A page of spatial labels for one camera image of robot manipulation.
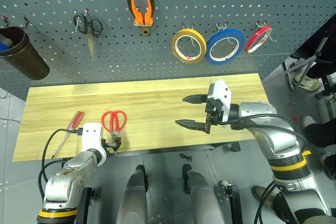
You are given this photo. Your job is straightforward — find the dark rounded left robot leg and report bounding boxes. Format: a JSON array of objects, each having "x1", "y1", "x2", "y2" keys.
[{"x1": 115, "y1": 164, "x2": 149, "y2": 224}]

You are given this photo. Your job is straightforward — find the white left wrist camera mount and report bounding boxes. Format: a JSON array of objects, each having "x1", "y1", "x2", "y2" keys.
[{"x1": 81, "y1": 122, "x2": 108, "y2": 167}]

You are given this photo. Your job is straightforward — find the dark rounded right robot leg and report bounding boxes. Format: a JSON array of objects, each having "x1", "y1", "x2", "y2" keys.
[{"x1": 182, "y1": 163, "x2": 227, "y2": 224}]

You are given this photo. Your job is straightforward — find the red handled screwdriver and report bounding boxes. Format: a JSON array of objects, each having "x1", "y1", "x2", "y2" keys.
[{"x1": 51, "y1": 110, "x2": 86, "y2": 159}]

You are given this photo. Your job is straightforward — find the blue tape roll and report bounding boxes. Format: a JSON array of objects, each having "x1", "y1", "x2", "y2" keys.
[{"x1": 204, "y1": 28, "x2": 246, "y2": 66}]

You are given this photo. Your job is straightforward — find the red tape roll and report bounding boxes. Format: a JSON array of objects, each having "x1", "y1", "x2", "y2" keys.
[{"x1": 244, "y1": 25, "x2": 272, "y2": 54}]

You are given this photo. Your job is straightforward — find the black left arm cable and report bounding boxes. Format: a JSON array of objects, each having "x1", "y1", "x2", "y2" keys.
[{"x1": 37, "y1": 127, "x2": 85, "y2": 201}]

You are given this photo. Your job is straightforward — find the metal scissors peg hook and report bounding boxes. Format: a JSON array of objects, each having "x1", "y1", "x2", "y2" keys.
[{"x1": 72, "y1": 9, "x2": 90, "y2": 34}]

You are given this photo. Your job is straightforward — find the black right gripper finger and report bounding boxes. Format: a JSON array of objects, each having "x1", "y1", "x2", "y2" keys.
[
  {"x1": 175, "y1": 119, "x2": 212, "y2": 134},
  {"x1": 182, "y1": 93, "x2": 209, "y2": 105}
]

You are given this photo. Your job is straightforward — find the yellow tape roll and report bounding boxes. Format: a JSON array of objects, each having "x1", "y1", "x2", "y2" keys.
[{"x1": 171, "y1": 28, "x2": 207, "y2": 64}]

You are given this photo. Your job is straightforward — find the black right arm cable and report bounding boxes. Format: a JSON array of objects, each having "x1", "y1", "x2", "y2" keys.
[{"x1": 217, "y1": 113, "x2": 308, "y2": 157}]

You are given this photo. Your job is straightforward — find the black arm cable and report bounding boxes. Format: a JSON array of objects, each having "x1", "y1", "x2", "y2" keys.
[
  {"x1": 217, "y1": 113, "x2": 308, "y2": 157},
  {"x1": 37, "y1": 127, "x2": 85, "y2": 201}
]

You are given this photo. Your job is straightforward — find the metal double peg hook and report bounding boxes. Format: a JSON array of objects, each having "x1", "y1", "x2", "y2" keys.
[
  {"x1": 215, "y1": 22, "x2": 237, "y2": 49},
  {"x1": 255, "y1": 19, "x2": 278, "y2": 44},
  {"x1": 181, "y1": 22, "x2": 201, "y2": 49}
]

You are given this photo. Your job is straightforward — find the white pliers holder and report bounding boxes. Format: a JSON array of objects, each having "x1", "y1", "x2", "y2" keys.
[{"x1": 133, "y1": 20, "x2": 154, "y2": 28}]

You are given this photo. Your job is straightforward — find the red handled scissors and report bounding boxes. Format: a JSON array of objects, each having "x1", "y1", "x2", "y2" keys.
[{"x1": 101, "y1": 110, "x2": 128, "y2": 144}]

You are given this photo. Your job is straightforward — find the brown cylindrical cup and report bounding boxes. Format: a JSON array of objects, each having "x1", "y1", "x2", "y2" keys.
[{"x1": 0, "y1": 26, "x2": 51, "y2": 81}]

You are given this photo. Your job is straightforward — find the black handled scissors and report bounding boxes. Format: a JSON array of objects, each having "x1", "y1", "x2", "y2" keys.
[{"x1": 72, "y1": 12, "x2": 104, "y2": 61}]

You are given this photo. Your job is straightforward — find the brown shoe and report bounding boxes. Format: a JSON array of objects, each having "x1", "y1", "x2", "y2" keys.
[{"x1": 252, "y1": 185, "x2": 277, "y2": 209}]

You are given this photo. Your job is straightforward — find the beige sneaker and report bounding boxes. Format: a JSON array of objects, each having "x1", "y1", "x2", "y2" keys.
[{"x1": 292, "y1": 75, "x2": 323, "y2": 91}]

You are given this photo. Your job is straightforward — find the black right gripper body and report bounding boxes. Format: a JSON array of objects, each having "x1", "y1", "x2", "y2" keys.
[{"x1": 204, "y1": 94, "x2": 225, "y2": 134}]

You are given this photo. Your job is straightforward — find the person leg in black trousers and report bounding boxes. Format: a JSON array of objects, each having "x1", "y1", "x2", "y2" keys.
[{"x1": 301, "y1": 115, "x2": 336, "y2": 149}]

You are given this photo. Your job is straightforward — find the grey perforated pegboard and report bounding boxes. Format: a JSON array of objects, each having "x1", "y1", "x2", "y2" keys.
[{"x1": 0, "y1": 0, "x2": 336, "y2": 89}]

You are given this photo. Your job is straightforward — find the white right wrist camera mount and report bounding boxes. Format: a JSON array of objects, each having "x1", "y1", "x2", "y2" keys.
[{"x1": 207, "y1": 79, "x2": 233, "y2": 124}]

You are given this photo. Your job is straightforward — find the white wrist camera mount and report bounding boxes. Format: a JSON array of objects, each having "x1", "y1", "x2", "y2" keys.
[
  {"x1": 207, "y1": 79, "x2": 233, "y2": 124},
  {"x1": 81, "y1": 122, "x2": 108, "y2": 167}
]

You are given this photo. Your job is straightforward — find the dark rounded robot leg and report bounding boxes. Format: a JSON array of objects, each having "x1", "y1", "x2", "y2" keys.
[
  {"x1": 115, "y1": 164, "x2": 149, "y2": 224},
  {"x1": 182, "y1": 163, "x2": 227, "y2": 224}
]

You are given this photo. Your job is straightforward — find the orange and black pliers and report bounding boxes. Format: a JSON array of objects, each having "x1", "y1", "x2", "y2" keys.
[{"x1": 125, "y1": 0, "x2": 155, "y2": 37}]

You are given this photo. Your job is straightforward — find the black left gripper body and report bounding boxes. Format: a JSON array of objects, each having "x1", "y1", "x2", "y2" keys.
[{"x1": 101, "y1": 141, "x2": 117, "y2": 152}]

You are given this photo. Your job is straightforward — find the metal cup peg hook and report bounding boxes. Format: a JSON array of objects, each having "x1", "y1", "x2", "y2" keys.
[{"x1": 20, "y1": 14, "x2": 30, "y2": 30}]

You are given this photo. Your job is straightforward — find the black robot stand frame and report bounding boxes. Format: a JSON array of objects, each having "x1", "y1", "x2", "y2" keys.
[
  {"x1": 75, "y1": 186, "x2": 96, "y2": 224},
  {"x1": 217, "y1": 180, "x2": 244, "y2": 224}
]

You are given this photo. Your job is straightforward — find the black folding chair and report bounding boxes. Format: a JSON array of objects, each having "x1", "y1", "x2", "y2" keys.
[{"x1": 282, "y1": 13, "x2": 336, "y2": 91}]

